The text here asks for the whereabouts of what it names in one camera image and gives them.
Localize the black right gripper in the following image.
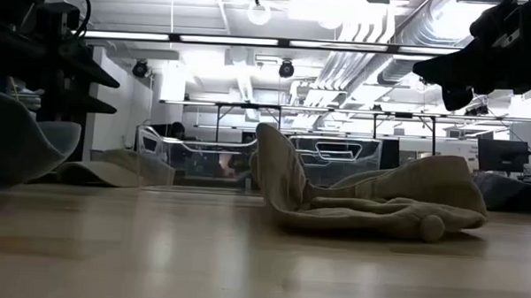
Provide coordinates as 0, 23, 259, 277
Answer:
412, 0, 531, 115

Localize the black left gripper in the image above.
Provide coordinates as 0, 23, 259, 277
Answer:
0, 0, 124, 118

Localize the beige cloth hat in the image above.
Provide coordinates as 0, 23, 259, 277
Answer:
247, 121, 493, 245
55, 145, 177, 190

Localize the small black ceiling spotlight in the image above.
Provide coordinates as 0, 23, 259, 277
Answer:
464, 103, 490, 117

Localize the black computer monitor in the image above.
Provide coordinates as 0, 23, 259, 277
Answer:
476, 138, 531, 174

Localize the clear plastic bin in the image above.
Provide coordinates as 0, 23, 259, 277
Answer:
134, 123, 259, 195
286, 134, 384, 190

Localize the long overhead light bar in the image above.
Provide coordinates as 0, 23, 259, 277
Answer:
69, 28, 463, 58

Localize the distant black workstation frame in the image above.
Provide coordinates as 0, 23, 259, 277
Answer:
158, 98, 531, 160

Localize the black ceiling camera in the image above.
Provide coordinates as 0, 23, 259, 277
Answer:
278, 59, 296, 80
132, 58, 150, 80

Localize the silver ventilation duct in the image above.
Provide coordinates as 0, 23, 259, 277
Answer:
376, 0, 475, 89

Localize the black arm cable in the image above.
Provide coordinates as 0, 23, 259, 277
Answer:
71, 0, 93, 41

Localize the white ring ceiling lamp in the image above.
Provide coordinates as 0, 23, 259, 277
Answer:
246, 0, 273, 27

